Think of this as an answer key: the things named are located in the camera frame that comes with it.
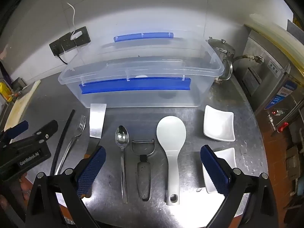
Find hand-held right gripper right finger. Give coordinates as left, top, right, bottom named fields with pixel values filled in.
left=200, top=145, right=279, bottom=228

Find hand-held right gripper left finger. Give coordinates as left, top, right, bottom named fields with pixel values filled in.
left=25, top=146, right=106, bottom=228

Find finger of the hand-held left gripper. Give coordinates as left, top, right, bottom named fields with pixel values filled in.
left=0, top=121, right=29, bottom=145
left=26, top=121, right=59, bottom=145

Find white square dish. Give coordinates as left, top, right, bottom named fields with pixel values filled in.
left=202, top=147, right=237, bottom=194
left=203, top=105, right=235, bottom=142

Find black chopstick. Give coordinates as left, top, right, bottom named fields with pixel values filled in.
left=51, top=110, right=74, bottom=176
left=52, top=109, right=75, bottom=175

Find metal fork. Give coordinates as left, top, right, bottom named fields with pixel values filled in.
left=55, top=115, right=87, bottom=176

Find metal spoon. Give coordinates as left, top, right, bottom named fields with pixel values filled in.
left=115, top=125, right=130, bottom=204

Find metal peeler with dark handle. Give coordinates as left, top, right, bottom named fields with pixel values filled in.
left=131, top=139, right=156, bottom=201

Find white rice paddle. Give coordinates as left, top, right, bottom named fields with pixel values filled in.
left=156, top=116, right=186, bottom=206

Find clear storage box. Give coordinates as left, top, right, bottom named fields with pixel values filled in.
left=58, top=32, right=225, bottom=108

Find cream cutting board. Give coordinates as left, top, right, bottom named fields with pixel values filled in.
left=3, top=79, right=41, bottom=132

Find grey metal box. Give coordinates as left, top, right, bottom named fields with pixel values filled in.
left=12, top=77, right=26, bottom=93

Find stainless steel appliance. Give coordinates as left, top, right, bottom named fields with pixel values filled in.
left=242, top=24, right=304, bottom=133

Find metal pipe fitting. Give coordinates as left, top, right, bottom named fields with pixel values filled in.
left=233, top=55, right=264, bottom=64

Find metal kettle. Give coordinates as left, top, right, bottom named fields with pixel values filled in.
left=208, top=37, right=236, bottom=82

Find cream plastic boards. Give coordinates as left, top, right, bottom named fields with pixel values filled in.
left=245, top=13, right=304, bottom=60

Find purple strap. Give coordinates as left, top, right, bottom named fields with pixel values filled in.
left=0, top=60, right=12, bottom=88

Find black plug with cable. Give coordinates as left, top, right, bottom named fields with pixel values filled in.
left=53, top=49, right=69, bottom=64

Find white charger with cable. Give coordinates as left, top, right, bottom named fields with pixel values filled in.
left=67, top=2, right=83, bottom=41

